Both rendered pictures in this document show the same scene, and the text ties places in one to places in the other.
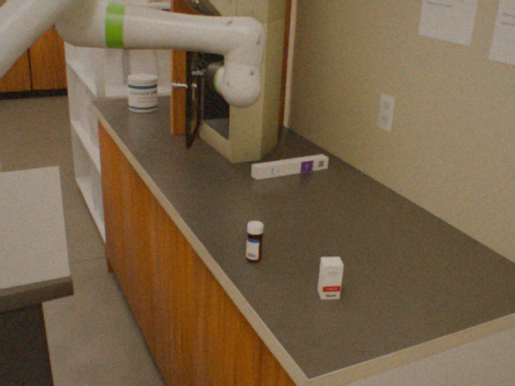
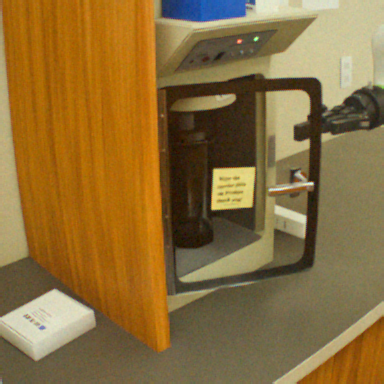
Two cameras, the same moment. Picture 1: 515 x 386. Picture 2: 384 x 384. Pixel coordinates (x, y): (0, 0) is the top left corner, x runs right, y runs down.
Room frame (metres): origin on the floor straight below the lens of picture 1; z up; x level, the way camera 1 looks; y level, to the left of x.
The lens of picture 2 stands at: (2.29, 1.26, 1.65)
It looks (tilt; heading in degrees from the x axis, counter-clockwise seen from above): 23 degrees down; 256
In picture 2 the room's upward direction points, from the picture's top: 2 degrees counter-clockwise
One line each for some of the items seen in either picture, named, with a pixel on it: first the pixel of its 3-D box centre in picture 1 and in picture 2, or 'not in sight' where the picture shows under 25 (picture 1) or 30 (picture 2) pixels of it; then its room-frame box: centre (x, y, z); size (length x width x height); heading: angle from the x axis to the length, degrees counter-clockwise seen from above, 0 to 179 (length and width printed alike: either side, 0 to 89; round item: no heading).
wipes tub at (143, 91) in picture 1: (143, 93); not in sight; (2.47, 0.56, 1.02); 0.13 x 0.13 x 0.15
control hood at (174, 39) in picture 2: (201, 2); (239, 39); (1.94, 0.24, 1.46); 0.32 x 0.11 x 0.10; 27
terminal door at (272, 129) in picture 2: (193, 82); (244, 189); (1.95, 0.26, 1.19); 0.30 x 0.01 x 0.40; 0
